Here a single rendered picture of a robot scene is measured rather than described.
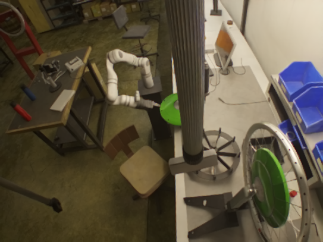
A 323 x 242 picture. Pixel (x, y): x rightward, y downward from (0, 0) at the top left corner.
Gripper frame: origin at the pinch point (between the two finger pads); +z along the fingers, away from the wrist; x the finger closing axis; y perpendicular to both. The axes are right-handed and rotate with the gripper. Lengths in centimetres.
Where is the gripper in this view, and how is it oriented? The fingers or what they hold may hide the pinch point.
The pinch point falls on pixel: (160, 106)
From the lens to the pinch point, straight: 131.1
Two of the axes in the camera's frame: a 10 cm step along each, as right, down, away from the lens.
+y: -4.5, 6.0, 6.6
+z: 8.8, 1.7, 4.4
